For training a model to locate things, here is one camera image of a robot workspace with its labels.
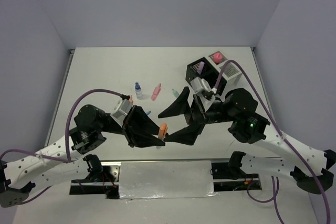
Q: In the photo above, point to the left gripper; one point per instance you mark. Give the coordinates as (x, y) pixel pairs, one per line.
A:
(138, 128)

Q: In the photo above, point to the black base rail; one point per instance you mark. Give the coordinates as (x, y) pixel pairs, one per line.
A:
(108, 184)

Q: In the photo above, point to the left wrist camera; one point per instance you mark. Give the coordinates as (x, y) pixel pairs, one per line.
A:
(121, 110)

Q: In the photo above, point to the orange marker cap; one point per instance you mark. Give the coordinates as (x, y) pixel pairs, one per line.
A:
(162, 131)

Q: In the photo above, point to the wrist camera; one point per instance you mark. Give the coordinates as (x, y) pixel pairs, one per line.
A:
(121, 110)
(203, 90)

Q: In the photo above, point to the black organizer container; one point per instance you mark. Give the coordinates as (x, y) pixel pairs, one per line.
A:
(205, 68)

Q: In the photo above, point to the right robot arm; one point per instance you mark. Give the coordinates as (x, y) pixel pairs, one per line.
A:
(309, 168)

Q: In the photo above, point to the pink capped colourful tube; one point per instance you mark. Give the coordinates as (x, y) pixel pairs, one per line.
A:
(218, 58)

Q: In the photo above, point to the pink highlighter pen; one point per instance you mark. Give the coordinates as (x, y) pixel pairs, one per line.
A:
(156, 92)

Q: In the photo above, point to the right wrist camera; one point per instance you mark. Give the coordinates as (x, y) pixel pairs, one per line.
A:
(203, 90)

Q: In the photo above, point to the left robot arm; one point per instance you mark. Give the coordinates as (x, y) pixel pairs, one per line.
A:
(71, 158)

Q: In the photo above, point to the blue spray bottle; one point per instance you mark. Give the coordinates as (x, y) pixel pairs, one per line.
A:
(138, 91)

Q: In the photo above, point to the orange frosted marker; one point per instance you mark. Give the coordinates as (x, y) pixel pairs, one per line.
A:
(161, 138)

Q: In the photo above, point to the purple highlighter pen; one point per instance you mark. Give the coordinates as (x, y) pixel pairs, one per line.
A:
(200, 67)

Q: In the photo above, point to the green highlighter pen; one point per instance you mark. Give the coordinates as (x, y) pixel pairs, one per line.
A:
(175, 93)

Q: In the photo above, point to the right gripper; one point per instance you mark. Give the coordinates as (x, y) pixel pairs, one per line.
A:
(187, 136)

